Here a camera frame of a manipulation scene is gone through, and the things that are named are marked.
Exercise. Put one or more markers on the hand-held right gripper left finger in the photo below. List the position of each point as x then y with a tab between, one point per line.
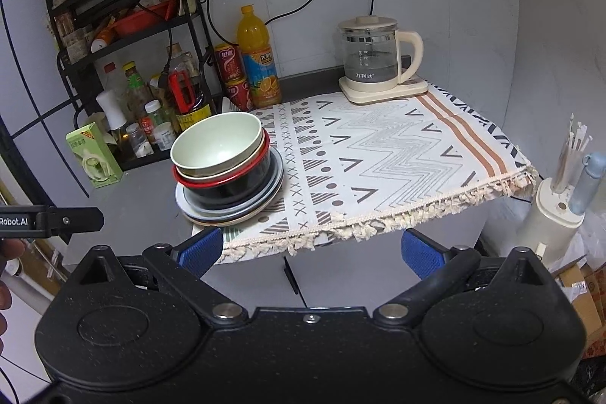
202	250

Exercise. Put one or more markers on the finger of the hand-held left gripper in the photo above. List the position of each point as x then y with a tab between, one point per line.
78	219

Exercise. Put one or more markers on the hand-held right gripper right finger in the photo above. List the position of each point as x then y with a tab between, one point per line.
423	256

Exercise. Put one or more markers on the white flower pattern plate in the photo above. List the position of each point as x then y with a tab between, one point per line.
246	220

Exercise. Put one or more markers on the red and black bowl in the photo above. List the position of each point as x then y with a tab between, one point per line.
227	196

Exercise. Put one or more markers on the pale green printed bowl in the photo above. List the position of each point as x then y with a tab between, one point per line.
247	174

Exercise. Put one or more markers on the large white blue-rimmed plate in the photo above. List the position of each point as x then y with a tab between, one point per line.
280	182

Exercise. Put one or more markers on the plain pale green bowl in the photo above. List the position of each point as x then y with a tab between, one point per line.
215	146

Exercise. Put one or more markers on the person's left hand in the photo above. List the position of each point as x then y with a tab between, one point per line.
9	257

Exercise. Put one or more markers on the green cardboard box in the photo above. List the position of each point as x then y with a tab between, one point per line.
93	158

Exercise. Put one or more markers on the small white box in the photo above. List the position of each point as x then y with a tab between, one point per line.
136	141

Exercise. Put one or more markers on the white-capped squeeze bottle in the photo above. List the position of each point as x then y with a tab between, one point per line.
111	113

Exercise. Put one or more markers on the patterned fringed table cloth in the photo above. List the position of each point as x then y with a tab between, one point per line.
388	148

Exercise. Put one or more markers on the white-capped seasoning jar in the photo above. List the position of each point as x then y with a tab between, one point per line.
164	136

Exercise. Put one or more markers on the cream utensil holder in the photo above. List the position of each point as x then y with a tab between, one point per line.
544	224

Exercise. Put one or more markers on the small red label bottle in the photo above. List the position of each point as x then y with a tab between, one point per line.
155	115

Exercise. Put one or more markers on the green label yellow-capped bottle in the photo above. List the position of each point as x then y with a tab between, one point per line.
135	91

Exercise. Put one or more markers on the red-capped oil bottle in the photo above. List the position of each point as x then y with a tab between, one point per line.
112	80

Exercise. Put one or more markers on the red drink can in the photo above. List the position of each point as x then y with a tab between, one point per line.
229	63
238	95

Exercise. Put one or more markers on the cardboard boxes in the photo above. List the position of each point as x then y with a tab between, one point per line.
582	295

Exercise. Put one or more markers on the cream kettle base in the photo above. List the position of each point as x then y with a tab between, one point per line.
378	94

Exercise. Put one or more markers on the blue-grey thermos bottle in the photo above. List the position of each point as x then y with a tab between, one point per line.
587	186

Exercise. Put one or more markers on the bundle of wrapped chopsticks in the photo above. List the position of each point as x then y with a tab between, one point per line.
570	153

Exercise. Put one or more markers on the orange juice bottle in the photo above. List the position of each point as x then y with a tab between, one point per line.
259	63

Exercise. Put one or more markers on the black metal shelf rack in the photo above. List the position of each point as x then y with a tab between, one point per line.
142	25

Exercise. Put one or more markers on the red plastic basin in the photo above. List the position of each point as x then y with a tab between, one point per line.
142	21

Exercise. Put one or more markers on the glass electric kettle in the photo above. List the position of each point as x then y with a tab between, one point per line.
374	53

